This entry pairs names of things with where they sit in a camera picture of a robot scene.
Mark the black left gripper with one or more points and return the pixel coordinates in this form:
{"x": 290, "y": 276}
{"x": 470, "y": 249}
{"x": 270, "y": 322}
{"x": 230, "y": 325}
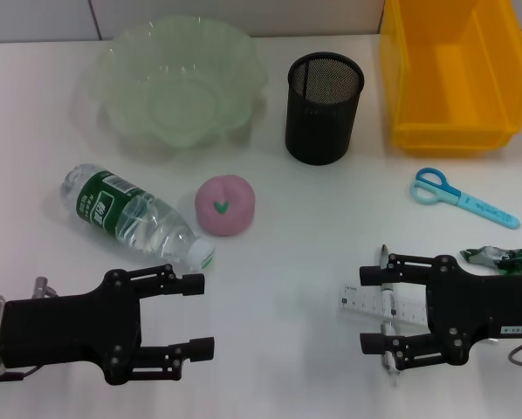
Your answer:
{"x": 69, "y": 327}

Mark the clear plastic ruler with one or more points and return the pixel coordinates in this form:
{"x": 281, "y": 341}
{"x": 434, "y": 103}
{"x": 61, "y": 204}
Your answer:
{"x": 363, "y": 305}

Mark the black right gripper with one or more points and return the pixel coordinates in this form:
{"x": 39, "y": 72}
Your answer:
{"x": 470, "y": 305}

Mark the grey white pen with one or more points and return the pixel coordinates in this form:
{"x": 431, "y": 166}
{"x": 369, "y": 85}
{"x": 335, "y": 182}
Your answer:
{"x": 388, "y": 303}

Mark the blue scissors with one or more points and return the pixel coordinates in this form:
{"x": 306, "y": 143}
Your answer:
{"x": 475, "y": 204}

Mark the translucent green fruit bowl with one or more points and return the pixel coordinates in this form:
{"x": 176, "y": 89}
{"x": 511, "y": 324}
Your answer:
{"x": 178, "y": 100}

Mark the pink toy peach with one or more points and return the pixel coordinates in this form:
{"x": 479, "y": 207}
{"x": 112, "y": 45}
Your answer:
{"x": 230, "y": 187}

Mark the black mesh pen holder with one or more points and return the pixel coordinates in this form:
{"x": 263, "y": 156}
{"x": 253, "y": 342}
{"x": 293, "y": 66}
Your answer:
{"x": 322, "y": 126}

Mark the green plastic wrapper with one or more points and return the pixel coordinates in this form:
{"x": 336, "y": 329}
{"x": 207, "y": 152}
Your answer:
{"x": 483, "y": 255}

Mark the clear green-label water bottle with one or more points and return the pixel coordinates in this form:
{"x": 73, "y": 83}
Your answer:
{"x": 112, "y": 205}

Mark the yellow plastic bin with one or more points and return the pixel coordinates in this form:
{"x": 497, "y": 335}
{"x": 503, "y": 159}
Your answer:
{"x": 457, "y": 128}

